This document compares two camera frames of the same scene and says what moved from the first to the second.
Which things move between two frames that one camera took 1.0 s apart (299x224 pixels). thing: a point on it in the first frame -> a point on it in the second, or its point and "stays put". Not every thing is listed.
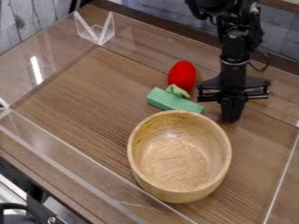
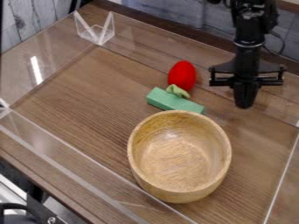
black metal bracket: x=39 y=211 stays put
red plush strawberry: x=182 y=76 stays put
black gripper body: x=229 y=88 -> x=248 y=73
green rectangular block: x=171 y=101 stays put
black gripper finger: x=233 y=108 -> x=246 y=94
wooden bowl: x=181 y=152 stays put
